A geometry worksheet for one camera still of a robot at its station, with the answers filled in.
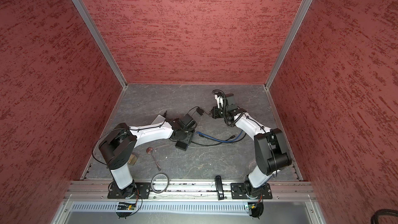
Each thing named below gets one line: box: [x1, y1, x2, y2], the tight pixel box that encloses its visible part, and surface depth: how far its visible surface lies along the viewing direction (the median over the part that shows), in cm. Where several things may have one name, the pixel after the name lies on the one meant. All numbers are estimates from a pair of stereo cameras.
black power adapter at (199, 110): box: [187, 106, 210, 116], surface depth 105 cm
